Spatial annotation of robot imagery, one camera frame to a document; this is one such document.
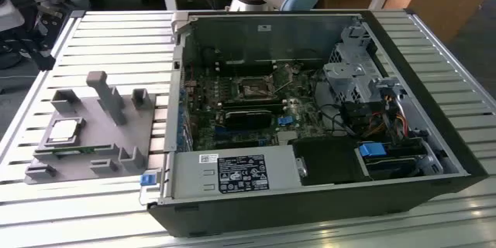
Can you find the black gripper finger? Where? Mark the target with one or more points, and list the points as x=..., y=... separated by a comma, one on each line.
x=45, y=60

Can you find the silver square CPU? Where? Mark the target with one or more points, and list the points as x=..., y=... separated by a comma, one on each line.
x=65, y=130

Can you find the CPU socket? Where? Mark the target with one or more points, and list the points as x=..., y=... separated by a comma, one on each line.
x=255, y=88

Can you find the grey parts rack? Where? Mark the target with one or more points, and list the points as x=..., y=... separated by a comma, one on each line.
x=101, y=132

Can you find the green RAM stick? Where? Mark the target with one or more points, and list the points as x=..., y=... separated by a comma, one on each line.
x=74, y=150

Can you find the blue case latch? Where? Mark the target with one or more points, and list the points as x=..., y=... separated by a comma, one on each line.
x=147, y=180

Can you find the grey power supply unit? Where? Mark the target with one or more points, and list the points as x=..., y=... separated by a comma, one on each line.
x=190, y=175

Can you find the black installed RAM stick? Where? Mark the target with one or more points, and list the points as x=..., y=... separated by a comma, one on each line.
x=253, y=105

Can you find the black graphics card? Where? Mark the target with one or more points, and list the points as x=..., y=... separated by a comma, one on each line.
x=249, y=119

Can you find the thin locking lever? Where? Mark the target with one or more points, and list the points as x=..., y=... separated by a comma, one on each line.
x=283, y=86

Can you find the blue motherboard connector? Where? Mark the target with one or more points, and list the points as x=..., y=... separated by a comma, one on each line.
x=285, y=121

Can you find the silver chipset heatsink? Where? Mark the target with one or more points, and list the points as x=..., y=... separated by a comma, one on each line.
x=289, y=137

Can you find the green motherboard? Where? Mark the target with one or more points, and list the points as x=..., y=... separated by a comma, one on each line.
x=306, y=111

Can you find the silver drive cage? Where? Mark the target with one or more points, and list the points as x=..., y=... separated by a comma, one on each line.
x=349, y=79

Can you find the black open PC case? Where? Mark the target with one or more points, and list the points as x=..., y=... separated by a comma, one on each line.
x=271, y=216

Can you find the black plastic shroud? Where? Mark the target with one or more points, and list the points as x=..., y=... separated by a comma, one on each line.
x=330, y=161

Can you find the blue disk carrier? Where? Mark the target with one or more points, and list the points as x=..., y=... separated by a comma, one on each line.
x=373, y=150

